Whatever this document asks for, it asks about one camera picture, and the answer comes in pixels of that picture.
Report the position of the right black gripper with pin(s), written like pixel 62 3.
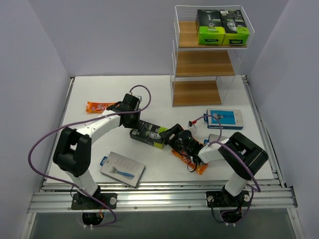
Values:
pixel 172 137

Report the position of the blue white razor box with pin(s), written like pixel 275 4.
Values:
pixel 229 119

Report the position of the tall green black razor box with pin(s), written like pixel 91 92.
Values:
pixel 236 30

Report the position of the orange razor bag far left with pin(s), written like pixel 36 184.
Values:
pixel 96 107

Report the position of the grey box blue razor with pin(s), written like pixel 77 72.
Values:
pixel 214 137
pixel 123 169

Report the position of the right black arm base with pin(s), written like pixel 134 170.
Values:
pixel 222 199

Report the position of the aluminium mounting rail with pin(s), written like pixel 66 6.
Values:
pixel 187 196

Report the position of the white wire wooden shelf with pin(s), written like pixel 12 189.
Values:
pixel 202 74

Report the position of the orange razor bag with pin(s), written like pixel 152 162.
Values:
pixel 96 107
pixel 202 169

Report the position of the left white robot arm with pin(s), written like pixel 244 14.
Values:
pixel 73 150

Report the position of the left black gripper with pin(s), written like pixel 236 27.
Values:
pixel 134 122

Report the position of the black green razor pack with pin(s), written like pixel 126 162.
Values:
pixel 209 27

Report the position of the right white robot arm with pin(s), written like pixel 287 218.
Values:
pixel 244 156

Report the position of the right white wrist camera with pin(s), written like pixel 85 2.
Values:
pixel 192 128

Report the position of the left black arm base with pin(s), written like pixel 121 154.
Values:
pixel 81 202

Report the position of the small black green razor box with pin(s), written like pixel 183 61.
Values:
pixel 148 133

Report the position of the orange razor bag lower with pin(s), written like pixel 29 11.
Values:
pixel 202 169

